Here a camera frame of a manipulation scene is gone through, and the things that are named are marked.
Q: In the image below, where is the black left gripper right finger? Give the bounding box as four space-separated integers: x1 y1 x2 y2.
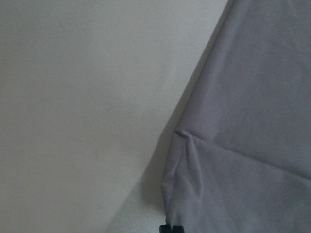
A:
172 226 184 233

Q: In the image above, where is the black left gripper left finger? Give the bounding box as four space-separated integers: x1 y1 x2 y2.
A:
159 224 171 233

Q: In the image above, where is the brown t-shirt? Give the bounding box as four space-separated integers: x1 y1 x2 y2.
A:
162 0 311 233

